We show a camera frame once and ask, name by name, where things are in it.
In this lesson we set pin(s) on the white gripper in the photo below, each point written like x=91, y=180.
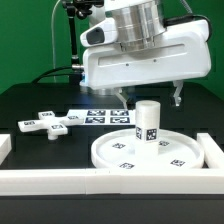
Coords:
x=180, y=53

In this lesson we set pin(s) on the white round table top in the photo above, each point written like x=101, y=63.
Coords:
x=121, y=149

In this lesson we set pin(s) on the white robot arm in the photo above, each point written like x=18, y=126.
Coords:
x=135, y=45

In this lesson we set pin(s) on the white marker sheet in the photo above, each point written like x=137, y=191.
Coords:
x=104, y=116

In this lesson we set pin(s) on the white cross-shaped table base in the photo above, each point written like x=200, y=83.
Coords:
x=55, y=126

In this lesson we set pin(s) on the white U-shaped boundary frame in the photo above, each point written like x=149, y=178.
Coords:
x=208, y=180

